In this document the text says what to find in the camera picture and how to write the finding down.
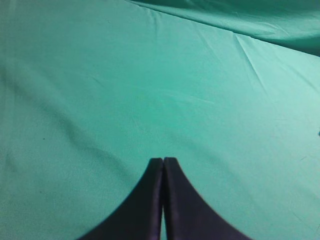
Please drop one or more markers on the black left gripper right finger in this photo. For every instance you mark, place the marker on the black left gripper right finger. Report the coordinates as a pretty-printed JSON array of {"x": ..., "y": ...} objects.
[{"x": 187, "y": 216}]

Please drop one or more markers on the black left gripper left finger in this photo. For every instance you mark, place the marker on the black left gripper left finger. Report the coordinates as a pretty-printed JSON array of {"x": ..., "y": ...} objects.
[{"x": 139, "y": 216}]

